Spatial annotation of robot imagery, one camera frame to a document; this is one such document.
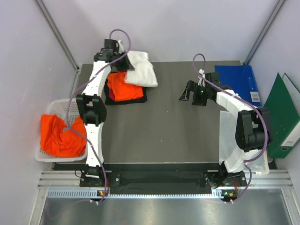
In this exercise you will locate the white green raglan t-shirt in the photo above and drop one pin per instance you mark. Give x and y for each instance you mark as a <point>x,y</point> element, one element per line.
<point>143,74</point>

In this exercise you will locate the green lever arch binder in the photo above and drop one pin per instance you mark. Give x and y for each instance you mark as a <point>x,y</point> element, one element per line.
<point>283,103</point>

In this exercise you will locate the blue plastic folder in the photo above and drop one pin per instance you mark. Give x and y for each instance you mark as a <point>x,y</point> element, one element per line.
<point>242,80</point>

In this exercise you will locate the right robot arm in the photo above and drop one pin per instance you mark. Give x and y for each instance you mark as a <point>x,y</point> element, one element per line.
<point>252,132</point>

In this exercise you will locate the crumpled orange t-shirt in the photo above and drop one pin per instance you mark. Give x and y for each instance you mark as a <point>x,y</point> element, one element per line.
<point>60,143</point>

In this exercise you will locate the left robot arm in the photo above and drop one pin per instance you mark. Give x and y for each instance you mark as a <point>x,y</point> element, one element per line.
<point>91,107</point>

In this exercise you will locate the orange t-shirt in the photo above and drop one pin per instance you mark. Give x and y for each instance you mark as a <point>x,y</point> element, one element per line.
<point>119,90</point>
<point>60,143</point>

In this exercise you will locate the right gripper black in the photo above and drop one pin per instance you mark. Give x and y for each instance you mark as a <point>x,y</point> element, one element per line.
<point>191,86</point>

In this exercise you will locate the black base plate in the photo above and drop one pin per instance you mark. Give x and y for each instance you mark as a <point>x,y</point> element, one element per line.
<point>170,182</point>

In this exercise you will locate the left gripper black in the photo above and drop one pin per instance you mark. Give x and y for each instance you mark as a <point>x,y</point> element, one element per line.
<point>126,66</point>

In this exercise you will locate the translucent plastic sleeve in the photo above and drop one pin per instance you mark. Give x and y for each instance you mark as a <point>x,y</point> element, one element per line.
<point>229,153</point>

